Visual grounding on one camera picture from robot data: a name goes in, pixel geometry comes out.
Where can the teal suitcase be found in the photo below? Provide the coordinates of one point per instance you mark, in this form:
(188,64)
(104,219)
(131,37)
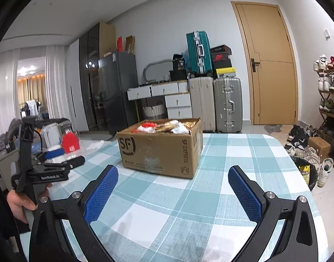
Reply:
(195,51)

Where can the black shoe box red lid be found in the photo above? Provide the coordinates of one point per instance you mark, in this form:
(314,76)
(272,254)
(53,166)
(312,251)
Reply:
(221,49)

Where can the shoe rack with shoes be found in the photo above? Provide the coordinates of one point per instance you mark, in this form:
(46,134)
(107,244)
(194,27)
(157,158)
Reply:
(328,83)

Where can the red white snack packet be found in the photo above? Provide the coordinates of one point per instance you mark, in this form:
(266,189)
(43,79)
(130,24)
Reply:
(146,128)

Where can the black storage box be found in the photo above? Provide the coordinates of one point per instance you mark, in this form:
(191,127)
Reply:
(179,75)

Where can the yellow snack bag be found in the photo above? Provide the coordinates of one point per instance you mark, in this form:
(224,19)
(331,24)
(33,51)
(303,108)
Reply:
(304,173)

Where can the red paper bag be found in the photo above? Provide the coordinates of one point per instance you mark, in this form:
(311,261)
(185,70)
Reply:
(119,43)

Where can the pile of shoes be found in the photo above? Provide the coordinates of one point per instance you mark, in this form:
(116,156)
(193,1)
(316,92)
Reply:
(298,139)

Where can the white wardrobe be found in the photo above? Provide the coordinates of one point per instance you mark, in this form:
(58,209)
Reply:
(75,87)

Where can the yellow shoe box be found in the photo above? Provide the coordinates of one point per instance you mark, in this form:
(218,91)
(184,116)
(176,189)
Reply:
(225,73)

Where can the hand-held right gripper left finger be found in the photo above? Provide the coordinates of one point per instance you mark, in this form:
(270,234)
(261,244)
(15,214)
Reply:
(101,193)

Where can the person's left hand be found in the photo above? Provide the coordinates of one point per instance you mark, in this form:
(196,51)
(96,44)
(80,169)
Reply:
(22,204)

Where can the woven laundry basket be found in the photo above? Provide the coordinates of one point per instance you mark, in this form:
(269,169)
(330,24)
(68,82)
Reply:
(154,112)

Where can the white side table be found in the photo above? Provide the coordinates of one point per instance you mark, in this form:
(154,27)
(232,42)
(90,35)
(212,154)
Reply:
(90,144)

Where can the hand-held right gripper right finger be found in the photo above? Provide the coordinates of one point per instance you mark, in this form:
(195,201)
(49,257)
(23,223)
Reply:
(246,196)

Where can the white curtain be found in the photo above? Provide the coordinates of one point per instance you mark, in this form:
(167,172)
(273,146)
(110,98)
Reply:
(56,87)

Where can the plain black shoe box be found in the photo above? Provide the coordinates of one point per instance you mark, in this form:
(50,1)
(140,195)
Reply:
(222,64)

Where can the black bag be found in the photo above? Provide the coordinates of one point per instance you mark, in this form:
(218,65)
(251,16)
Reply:
(179,62)

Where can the grey oval frame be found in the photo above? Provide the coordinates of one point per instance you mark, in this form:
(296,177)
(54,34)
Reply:
(146,69)

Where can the small brown carton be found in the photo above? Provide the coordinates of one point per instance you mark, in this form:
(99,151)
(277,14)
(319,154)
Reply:
(319,147)

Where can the dark glass cabinet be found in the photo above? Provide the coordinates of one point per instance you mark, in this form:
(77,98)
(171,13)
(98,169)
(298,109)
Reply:
(89,82)

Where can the red pouch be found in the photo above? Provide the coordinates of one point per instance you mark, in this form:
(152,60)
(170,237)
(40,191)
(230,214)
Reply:
(70,143)

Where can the white drawer desk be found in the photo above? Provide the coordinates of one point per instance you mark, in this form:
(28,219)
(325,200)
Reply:
(178,99)

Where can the person's left forearm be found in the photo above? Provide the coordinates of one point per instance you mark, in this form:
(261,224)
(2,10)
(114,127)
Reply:
(3,229)

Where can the beige suitcase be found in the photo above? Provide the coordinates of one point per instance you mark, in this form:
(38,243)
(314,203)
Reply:
(201,103)

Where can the grey refrigerator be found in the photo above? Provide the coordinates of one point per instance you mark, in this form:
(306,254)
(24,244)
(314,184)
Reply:
(118,92)

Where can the dark clothes pile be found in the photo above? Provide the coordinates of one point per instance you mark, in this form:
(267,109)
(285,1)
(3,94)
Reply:
(3,139)

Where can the narrow brown carton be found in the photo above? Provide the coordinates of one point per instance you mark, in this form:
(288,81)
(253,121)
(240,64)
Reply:
(130,45)

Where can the flat cardboard sheets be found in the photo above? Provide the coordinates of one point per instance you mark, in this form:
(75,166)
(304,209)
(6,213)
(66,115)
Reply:
(107,38)

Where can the wooden shoe rack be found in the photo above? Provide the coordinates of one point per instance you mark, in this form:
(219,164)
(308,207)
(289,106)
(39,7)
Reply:
(324,95)

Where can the brown cardboard box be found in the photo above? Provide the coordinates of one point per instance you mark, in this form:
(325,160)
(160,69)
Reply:
(156,152)

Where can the grey door mat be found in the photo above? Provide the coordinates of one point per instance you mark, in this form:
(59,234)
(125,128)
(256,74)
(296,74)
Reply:
(273,128)

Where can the white light switch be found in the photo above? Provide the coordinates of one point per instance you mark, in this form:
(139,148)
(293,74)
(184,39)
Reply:
(327,33)

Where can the white kettle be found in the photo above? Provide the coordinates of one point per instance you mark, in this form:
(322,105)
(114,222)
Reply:
(51,135)

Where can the white high-top sneaker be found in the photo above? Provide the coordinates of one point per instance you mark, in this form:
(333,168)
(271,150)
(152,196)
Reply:
(325,169)

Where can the wooden door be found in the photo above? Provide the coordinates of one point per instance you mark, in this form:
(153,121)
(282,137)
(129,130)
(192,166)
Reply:
(276,87)

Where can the silver suitcase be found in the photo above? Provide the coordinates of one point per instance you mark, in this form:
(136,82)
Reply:
(227,103)

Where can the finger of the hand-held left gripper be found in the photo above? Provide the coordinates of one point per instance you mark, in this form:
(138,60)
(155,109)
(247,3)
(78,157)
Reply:
(54,154)
(68,162)

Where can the black trash bin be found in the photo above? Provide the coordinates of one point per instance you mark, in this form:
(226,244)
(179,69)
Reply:
(314,177)

